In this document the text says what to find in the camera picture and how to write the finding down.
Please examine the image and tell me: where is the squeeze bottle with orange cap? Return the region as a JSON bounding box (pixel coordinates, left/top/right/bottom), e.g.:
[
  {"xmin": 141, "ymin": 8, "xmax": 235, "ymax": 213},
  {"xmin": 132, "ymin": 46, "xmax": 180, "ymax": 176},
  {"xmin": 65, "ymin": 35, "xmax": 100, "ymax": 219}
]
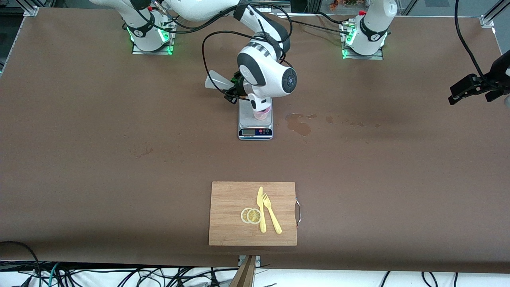
[{"xmin": 205, "ymin": 70, "xmax": 239, "ymax": 91}]

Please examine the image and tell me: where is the silver kitchen scale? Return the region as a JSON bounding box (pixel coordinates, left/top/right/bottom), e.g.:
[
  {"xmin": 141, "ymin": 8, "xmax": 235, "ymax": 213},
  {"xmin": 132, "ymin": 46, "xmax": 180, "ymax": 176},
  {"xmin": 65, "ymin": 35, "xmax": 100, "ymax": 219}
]
[{"xmin": 238, "ymin": 95, "xmax": 274, "ymax": 140}]

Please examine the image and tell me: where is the brown liquid puddle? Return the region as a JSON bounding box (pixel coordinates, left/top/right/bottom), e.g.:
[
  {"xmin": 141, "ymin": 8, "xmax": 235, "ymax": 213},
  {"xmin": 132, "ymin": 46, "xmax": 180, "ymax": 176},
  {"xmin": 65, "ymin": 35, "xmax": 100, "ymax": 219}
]
[{"xmin": 285, "ymin": 113, "xmax": 312, "ymax": 137}]

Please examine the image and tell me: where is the yellow plastic knife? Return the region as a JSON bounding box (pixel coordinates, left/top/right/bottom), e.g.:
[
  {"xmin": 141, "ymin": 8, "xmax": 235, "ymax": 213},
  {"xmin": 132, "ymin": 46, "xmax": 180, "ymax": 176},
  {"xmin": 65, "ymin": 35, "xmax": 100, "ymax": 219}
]
[{"xmin": 257, "ymin": 187, "xmax": 267, "ymax": 233}]

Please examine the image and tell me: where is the yellow plastic fork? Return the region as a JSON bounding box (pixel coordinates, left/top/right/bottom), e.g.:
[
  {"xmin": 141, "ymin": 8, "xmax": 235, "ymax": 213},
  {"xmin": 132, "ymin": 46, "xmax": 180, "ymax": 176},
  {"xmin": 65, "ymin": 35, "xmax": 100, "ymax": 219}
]
[{"xmin": 263, "ymin": 193, "xmax": 282, "ymax": 234}]

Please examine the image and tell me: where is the wooden cutting board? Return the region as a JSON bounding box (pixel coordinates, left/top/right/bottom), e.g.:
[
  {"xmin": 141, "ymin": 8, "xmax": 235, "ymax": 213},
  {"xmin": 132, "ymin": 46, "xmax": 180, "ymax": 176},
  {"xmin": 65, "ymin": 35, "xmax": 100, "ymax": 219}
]
[{"xmin": 208, "ymin": 181, "xmax": 301, "ymax": 246}]

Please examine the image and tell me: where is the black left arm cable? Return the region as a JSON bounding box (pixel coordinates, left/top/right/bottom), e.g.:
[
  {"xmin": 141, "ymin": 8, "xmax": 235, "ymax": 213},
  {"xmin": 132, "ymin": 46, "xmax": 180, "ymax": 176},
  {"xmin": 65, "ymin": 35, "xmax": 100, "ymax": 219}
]
[{"xmin": 454, "ymin": 0, "xmax": 492, "ymax": 80}]

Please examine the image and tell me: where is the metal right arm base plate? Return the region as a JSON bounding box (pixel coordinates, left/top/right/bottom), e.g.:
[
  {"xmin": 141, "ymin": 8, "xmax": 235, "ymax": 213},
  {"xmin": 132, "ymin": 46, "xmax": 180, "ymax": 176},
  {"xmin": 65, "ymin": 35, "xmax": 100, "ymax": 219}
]
[{"xmin": 131, "ymin": 16, "xmax": 176, "ymax": 55}]

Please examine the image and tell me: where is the black cable on table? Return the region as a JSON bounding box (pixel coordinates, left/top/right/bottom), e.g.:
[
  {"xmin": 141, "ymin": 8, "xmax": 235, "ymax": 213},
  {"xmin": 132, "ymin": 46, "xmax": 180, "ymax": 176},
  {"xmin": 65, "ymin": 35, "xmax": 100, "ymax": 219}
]
[{"xmin": 287, "ymin": 11, "xmax": 351, "ymax": 34}]

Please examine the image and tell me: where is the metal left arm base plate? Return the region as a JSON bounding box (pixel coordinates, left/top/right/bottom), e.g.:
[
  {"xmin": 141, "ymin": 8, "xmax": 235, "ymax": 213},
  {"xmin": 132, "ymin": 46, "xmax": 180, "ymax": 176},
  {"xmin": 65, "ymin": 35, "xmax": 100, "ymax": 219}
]
[{"xmin": 341, "ymin": 20, "xmax": 385, "ymax": 61}]

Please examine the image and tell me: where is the teal floor cable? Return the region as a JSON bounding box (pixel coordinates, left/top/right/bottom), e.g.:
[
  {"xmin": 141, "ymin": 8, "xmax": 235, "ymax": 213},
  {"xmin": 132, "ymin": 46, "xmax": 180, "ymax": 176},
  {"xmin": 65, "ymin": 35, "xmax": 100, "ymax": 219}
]
[{"xmin": 38, "ymin": 262, "xmax": 60, "ymax": 287}]

